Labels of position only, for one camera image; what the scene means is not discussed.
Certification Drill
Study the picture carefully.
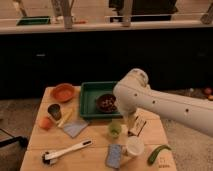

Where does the white dish brush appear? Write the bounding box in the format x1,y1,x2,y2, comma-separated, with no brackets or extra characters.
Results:
42,140,92,165

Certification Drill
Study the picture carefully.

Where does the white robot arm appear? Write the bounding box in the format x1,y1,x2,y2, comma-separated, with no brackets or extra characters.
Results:
113,68,213,137

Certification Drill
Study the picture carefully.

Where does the dark bowl with nuts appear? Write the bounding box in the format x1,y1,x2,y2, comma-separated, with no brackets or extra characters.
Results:
96,94,117,113

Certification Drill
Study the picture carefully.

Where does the green plastic tray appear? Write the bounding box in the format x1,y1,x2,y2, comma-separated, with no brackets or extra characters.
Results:
79,81,122,120

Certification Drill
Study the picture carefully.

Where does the orange plastic bowl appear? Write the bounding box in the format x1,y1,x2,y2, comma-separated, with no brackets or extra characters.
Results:
50,83,75,103

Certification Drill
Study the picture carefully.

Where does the yellow banana toy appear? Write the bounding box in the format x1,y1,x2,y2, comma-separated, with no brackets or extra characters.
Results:
57,109,73,128

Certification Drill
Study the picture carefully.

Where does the green plastic cup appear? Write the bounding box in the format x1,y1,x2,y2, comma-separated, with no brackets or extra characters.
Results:
108,121,122,138

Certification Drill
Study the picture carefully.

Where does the brown snack box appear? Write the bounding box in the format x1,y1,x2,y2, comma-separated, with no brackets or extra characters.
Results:
128,116,146,136

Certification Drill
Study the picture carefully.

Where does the blue grey cloth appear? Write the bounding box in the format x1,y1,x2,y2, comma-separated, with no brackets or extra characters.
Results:
63,120,89,138

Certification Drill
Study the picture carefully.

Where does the dark metal cup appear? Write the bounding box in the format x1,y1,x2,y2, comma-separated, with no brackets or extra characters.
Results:
48,104,62,120

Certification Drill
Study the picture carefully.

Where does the white mug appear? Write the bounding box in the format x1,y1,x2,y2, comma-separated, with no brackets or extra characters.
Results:
123,136,145,157

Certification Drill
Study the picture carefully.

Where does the orange fruit toy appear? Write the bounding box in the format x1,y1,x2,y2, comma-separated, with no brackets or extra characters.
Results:
38,117,53,130

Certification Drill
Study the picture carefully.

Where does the blue sponge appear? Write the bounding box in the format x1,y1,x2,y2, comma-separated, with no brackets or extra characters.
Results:
106,144,122,169

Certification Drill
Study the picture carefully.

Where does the green cucumber toy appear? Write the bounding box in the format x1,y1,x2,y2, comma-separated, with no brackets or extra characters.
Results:
147,145,170,166

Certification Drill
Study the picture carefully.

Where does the black chair base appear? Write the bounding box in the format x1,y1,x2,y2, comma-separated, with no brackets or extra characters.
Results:
0,129,29,148

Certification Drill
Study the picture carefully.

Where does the green tray on counter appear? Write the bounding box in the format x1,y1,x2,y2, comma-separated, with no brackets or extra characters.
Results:
16,16,51,26

